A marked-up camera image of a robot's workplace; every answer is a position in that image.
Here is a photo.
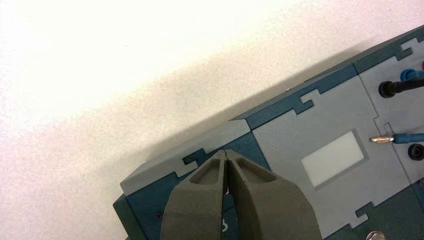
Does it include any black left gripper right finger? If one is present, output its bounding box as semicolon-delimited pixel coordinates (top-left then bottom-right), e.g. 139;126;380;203
226;149;324;240

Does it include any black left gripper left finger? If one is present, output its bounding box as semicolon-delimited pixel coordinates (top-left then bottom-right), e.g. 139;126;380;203
160;150;229;240

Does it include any white rectangular display window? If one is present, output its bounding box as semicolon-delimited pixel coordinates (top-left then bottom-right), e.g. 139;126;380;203
300;131;365;188

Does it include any grey and teal control box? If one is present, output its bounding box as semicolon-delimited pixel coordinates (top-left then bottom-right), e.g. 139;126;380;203
112;24;424;240

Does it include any black jack socket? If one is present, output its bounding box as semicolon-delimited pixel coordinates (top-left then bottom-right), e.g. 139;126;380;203
407;143;424;162

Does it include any blue banana plug cable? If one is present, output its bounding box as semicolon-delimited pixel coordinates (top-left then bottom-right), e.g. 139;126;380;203
369;67;424;145

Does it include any black banana plug cable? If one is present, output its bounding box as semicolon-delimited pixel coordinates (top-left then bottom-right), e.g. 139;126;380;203
378;75;424;99

